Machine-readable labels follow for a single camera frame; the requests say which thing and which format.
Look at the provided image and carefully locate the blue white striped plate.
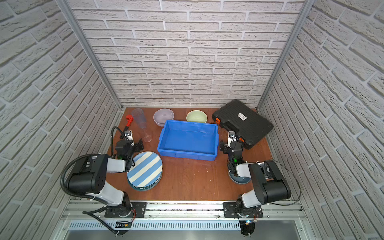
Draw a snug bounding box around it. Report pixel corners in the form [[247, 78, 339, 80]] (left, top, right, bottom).
[[127, 151, 163, 187]]

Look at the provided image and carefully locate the green rimmed white plate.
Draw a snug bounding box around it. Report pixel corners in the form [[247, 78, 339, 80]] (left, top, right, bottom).
[[128, 174, 162, 192]]

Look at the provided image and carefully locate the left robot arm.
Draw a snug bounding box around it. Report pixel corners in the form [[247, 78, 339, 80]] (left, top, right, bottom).
[[60, 127, 146, 219]]

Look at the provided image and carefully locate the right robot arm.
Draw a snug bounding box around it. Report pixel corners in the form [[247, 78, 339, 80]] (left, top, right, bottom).
[[219, 131, 291, 218]]

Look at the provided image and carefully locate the blue plastic bin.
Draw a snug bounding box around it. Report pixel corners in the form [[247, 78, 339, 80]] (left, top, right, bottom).
[[157, 120, 219, 161]]

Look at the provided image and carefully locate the black tool case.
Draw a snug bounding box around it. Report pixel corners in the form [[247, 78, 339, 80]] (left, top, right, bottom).
[[212, 100, 274, 149]]

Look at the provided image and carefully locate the grey blue bowl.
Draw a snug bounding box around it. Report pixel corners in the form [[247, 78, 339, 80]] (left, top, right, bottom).
[[229, 170, 251, 185]]

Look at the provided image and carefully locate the red pipe wrench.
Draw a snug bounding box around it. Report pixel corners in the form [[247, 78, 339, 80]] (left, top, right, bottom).
[[123, 115, 134, 134]]

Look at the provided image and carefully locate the lavender bowl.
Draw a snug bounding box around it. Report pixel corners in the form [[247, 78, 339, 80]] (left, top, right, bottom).
[[153, 109, 175, 127]]

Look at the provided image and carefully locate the light green bowl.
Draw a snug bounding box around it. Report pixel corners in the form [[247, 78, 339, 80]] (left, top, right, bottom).
[[186, 110, 208, 123]]

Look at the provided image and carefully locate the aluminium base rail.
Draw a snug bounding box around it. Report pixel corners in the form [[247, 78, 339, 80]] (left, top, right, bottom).
[[61, 199, 308, 232]]

